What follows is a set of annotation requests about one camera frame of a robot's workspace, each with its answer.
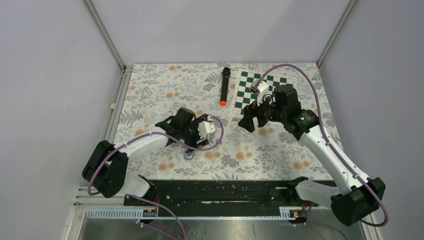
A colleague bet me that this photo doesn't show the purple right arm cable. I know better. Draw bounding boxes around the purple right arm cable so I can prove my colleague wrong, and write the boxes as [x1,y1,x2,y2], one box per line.
[252,63,390,240]

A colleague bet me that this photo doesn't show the green white chessboard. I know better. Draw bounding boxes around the green white chessboard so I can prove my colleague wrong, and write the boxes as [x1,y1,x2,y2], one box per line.
[229,69,298,118]

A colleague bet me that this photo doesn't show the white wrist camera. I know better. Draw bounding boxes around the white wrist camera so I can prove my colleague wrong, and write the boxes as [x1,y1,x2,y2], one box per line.
[250,79,269,106]
[197,115,217,139]

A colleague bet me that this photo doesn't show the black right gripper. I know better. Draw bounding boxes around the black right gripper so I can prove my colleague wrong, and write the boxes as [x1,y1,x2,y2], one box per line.
[238,91,287,133]

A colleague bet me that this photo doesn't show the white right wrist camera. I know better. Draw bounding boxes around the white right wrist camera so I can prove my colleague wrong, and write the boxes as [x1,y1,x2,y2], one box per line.
[250,79,269,106]

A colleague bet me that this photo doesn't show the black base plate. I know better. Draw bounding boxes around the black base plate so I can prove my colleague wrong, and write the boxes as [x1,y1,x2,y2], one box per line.
[144,180,312,213]

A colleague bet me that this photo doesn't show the lavender earbuds case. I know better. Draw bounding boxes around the lavender earbuds case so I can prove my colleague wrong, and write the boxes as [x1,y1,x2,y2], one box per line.
[183,149,195,161]

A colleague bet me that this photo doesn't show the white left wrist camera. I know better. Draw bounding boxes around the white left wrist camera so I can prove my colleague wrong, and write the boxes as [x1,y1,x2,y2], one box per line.
[197,115,217,139]

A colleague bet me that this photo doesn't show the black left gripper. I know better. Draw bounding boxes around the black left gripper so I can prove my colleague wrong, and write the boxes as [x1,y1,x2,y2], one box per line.
[181,118,209,152]

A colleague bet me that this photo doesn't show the floral tablecloth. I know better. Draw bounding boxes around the floral tablecloth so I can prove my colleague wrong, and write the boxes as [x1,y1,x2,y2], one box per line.
[114,63,331,180]

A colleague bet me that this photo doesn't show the white slotted cable duct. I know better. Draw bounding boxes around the white slotted cable duct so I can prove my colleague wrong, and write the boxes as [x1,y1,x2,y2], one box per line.
[85,207,300,220]

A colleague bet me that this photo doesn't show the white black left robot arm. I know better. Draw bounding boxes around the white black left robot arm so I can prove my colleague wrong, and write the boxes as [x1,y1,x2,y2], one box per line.
[81,107,217,206]

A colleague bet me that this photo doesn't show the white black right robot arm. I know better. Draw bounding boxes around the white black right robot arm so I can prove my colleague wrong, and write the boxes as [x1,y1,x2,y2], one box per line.
[238,83,386,226]

